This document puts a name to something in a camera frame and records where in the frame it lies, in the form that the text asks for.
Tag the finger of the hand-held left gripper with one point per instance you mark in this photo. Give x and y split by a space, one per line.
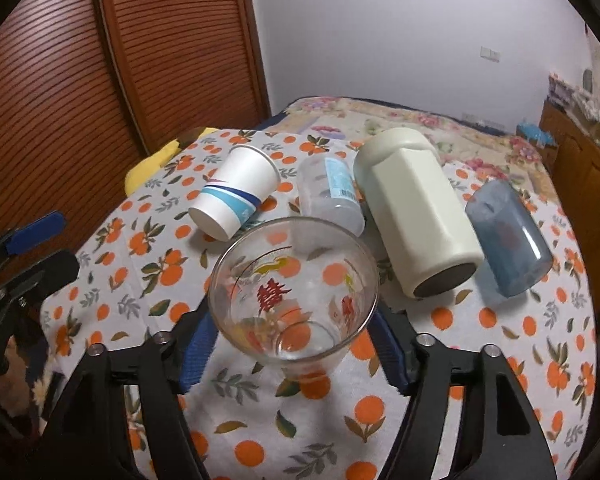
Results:
55 269
35 232

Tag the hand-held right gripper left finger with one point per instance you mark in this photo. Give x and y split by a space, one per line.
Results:
196 360

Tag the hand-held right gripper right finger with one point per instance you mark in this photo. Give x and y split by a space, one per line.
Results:
391 355

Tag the clear glass cup red print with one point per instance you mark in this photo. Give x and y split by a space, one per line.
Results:
292 305

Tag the cream insulated cup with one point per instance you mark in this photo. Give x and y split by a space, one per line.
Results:
415 210

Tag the blue translucent plastic cup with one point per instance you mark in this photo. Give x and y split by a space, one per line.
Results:
510 240

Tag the white paper cup blue stripes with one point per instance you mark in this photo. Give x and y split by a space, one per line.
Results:
237 195

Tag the clear plastic cup with label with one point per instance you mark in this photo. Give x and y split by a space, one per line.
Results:
330 192

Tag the dark patterned blanket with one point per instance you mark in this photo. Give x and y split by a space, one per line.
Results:
25 395

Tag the orange fruit print tablecloth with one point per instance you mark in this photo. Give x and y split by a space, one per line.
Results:
480 400

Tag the brown louvered wardrobe door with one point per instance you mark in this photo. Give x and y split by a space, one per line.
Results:
45 110
185 45

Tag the yellow cloth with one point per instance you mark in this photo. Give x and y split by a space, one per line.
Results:
147 167

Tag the floral quilt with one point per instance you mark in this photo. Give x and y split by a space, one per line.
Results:
430 120

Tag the wooden cabinet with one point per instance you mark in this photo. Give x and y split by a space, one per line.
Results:
580 185

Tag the blue plastic item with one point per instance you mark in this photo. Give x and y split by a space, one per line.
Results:
534 132

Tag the clutter on cabinet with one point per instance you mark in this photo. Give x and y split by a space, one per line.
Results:
580 102

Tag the white wall switch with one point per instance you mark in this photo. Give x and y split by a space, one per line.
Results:
490 54

